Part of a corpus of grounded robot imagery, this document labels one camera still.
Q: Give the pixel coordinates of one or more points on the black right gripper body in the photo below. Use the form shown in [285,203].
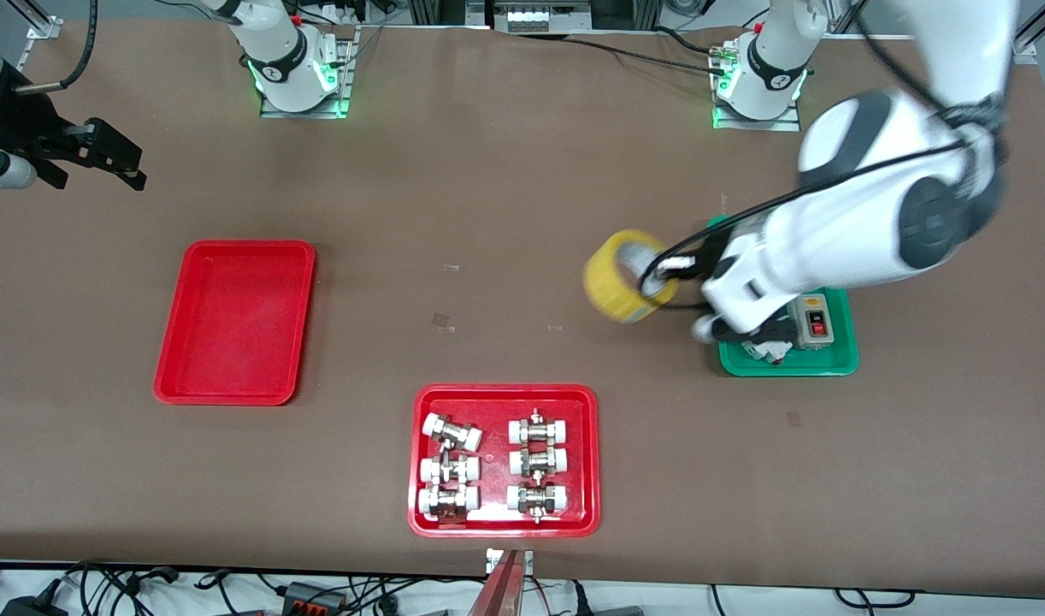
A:
[16,127]

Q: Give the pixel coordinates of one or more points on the yellow clear tape roll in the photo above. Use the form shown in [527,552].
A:
[612,282]

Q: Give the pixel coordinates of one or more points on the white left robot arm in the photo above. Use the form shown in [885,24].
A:
[847,231]

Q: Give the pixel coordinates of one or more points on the green plastic tray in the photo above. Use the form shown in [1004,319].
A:
[830,364]

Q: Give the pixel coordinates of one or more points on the empty red plastic tray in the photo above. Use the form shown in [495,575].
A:
[232,325]

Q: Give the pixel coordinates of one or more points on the red tray with fittings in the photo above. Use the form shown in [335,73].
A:
[497,522]

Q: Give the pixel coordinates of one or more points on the white circuit breaker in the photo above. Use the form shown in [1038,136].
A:
[766,352]

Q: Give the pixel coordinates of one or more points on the white brass pipe fitting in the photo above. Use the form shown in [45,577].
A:
[445,500]
[538,429]
[450,430]
[538,462]
[448,470]
[536,499]

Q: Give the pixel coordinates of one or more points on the white power strip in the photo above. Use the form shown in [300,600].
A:
[546,17]

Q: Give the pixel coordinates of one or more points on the red metal bar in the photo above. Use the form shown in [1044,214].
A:
[501,590]

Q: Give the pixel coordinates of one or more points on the black power adapter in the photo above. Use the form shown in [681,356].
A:
[35,606]

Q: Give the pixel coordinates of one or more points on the black orange connector box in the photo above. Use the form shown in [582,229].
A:
[313,596]

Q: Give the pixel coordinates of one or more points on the grey push button switch box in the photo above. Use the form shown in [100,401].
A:
[817,325]

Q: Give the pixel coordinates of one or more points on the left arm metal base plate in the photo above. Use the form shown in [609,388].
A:
[758,125]

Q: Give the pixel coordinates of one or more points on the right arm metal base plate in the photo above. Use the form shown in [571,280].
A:
[304,113]

